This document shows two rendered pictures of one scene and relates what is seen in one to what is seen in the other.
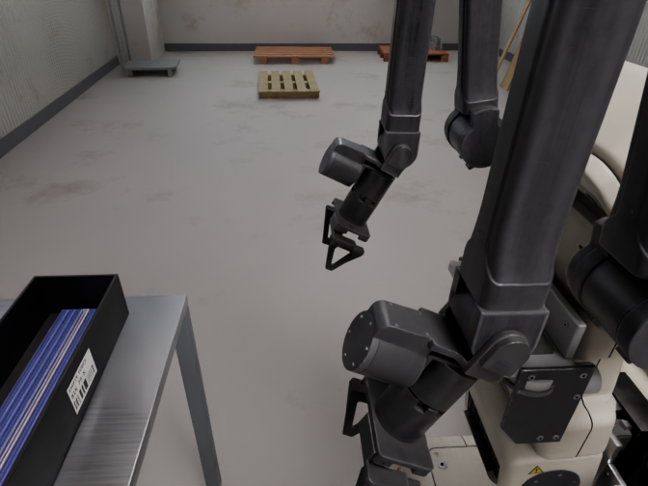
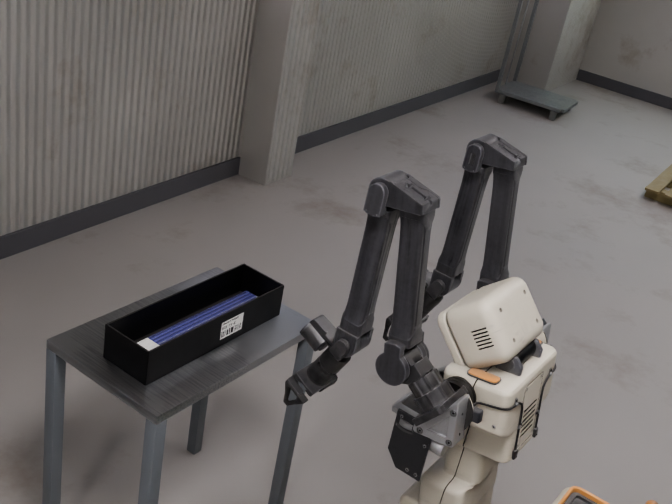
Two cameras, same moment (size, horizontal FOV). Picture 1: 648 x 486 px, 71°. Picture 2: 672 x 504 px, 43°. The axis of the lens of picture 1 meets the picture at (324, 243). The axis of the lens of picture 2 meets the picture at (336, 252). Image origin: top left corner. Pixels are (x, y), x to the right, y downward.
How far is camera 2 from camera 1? 1.68 m
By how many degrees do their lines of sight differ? 31
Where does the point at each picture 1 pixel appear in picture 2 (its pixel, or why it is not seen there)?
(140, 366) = (262, 342)
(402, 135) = (442, 275)
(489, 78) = (495, 265)
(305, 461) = not seen: outside the picture
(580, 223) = not seen: hidden behind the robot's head
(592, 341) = not seen: hidden behind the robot
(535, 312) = (353, 336)
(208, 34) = (649, 76)
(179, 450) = (269, 469)
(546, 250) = (359, 313)
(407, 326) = (322, 325)
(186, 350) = (301, 363)
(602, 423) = (450, 491)
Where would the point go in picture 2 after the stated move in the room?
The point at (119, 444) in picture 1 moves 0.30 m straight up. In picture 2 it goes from (228, 364) to (241, 275)
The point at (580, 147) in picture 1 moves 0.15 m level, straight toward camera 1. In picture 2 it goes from (367, 281) to (300, 282)
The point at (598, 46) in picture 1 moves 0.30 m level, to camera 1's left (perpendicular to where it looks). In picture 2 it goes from (369, 254) to (268, 198)
